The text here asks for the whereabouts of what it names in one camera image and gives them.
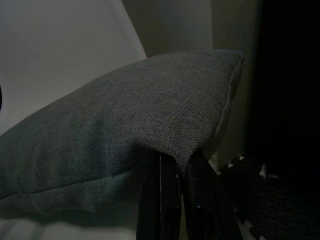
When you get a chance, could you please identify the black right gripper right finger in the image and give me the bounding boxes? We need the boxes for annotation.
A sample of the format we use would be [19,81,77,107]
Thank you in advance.
[183,151,241,240]

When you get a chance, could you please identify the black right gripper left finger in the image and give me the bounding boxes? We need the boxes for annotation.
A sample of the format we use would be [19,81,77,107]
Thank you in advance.
[136,151,182,240]

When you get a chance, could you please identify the grey fabric pillow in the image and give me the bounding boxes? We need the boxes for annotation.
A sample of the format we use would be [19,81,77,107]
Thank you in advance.
[0,48,245,221]

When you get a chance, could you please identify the dark foam floor mat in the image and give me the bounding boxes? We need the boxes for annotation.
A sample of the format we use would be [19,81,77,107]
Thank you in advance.
[217,153,320,240]

